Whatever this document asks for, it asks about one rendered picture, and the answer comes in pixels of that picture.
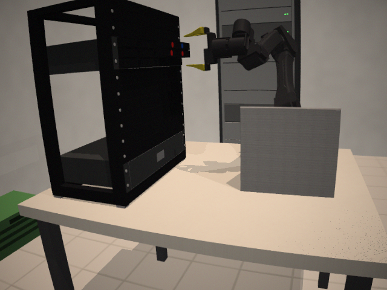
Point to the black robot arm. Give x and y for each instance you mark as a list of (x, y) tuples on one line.
[(283, 52)]

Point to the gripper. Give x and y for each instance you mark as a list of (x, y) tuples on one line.
[(216, 48)]

